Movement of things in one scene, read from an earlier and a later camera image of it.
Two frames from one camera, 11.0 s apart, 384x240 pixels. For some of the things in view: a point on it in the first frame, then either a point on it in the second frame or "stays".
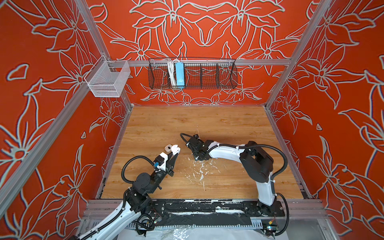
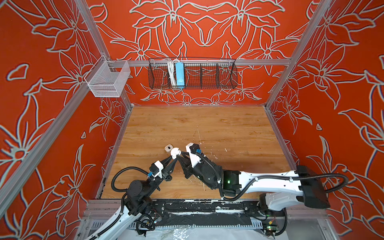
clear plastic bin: (107, 78) stays
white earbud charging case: (168, 148) stays
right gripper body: (195, 156) to (199, 172)
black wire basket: (199, 74) stays
